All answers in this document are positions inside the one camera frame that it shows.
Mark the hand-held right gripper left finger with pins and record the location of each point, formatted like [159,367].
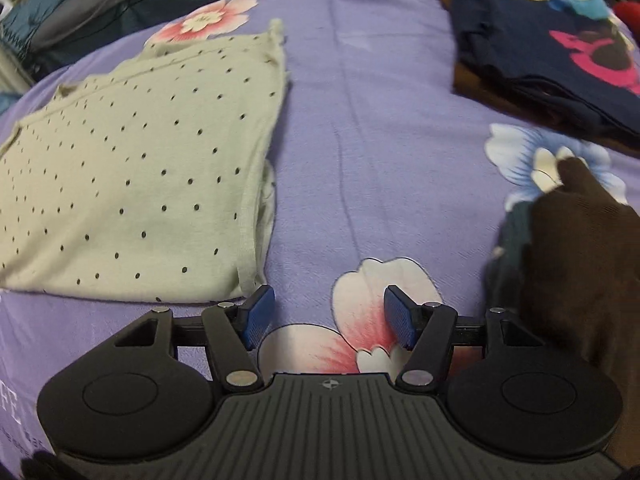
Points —
[257,317]

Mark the cream polka dot garment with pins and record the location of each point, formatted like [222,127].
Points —
[130,160]

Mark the navy printed folded garment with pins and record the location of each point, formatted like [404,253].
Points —
[500,35]

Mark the purple floral bedsheet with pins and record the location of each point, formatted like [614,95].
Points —
[375,135]

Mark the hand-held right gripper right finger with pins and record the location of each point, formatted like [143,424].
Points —
[397,317]

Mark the dark brown cloth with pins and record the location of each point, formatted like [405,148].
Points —
[575,260]

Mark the dark blue bed cover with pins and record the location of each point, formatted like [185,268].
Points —
[150,5]

